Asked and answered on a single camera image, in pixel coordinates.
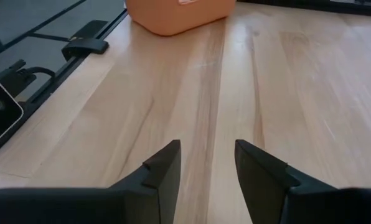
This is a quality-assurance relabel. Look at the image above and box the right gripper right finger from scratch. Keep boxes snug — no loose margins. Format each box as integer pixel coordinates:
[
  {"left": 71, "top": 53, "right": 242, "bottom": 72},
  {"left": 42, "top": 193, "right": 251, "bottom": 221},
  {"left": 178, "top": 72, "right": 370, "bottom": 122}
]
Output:
[{"left": 234, "top": 139, "right": 371, "bottom": 224}]

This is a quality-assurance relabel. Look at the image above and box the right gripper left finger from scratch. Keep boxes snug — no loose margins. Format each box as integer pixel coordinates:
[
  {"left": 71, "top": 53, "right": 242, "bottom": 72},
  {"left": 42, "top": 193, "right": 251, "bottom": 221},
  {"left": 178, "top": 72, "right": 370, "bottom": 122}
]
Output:
[{"left": 0, "top": 139, "right": 182, "bottom": 224}]

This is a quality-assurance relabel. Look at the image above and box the orange plastic tray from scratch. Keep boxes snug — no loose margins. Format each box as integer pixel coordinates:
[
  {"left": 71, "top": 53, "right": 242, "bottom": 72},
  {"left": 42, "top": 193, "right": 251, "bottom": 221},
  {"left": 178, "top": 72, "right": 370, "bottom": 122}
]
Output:
[{"left": 125, "top": 0, "right": 237, "bottom": 37}]

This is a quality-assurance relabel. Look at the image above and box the black table-level camera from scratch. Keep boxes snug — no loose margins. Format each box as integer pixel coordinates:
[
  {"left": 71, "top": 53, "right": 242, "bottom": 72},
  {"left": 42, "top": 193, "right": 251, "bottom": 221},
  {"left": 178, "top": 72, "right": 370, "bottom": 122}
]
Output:
[{"left": 0, "top": 79, "right": 24, "bottom": 147}]

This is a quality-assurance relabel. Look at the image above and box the black camera cable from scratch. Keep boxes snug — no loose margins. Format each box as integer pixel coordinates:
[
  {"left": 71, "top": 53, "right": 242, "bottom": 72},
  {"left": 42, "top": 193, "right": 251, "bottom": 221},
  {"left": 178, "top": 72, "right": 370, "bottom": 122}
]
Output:
[{"left": 17, "top": 66, "right": 57, "bottom": 82}]

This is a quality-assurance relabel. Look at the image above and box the black frame clamp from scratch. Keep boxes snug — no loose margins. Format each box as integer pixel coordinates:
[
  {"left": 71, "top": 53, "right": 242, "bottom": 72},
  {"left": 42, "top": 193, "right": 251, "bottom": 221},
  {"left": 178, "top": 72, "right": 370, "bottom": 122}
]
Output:
[{"left": 61, "top": 20, "right": 110, "bottom": 62}]

